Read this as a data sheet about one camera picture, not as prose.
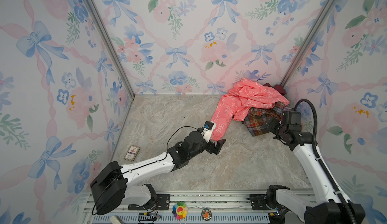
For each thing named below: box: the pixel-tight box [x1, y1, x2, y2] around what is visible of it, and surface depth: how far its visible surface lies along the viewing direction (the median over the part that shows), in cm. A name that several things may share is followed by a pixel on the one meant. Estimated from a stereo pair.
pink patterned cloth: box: [211, 77, 290, 141], surface depth 106 cm
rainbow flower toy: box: [172, 201, 188, 220], surface depth 72 cm
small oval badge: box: [201, 207, 213, 221], surface depth 72 cm
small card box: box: [123, 144, 141, 162], surface depth 90 cm
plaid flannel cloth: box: [241, 100, 285, 137], surface depth 97 cm
